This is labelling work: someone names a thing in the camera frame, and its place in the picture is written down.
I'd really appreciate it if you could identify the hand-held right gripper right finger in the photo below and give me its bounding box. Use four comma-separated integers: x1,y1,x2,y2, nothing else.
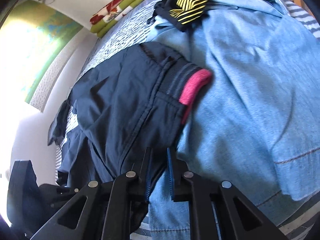
166,147,288,240

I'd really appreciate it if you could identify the blue white striped quilt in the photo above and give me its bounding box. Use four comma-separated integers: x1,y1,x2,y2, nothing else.
55,0,320,180

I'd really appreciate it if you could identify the landscape painting wall poster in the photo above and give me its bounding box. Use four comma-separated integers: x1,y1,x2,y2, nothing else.
0,0,84,113

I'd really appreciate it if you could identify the navy pants pink waistband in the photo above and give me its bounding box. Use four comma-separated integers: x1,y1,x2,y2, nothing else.
56,42,213,232

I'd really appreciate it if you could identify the red floral folded blanket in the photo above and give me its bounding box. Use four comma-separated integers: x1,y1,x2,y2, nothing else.
89,0,151,26

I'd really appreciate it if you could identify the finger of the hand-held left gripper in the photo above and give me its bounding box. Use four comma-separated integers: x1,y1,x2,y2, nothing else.
39,183,84,207

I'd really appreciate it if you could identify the light blue denim shirt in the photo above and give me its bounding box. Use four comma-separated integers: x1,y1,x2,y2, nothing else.
145,0,320,240

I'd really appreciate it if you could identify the blue patterned bed sheet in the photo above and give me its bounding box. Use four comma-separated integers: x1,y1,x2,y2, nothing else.
80,0,180,85

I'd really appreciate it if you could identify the folded dark garment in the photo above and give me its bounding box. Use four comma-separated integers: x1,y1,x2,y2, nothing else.
47,99,73,146

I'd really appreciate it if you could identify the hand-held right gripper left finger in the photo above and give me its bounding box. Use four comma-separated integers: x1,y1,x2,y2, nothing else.
30,147,153,240

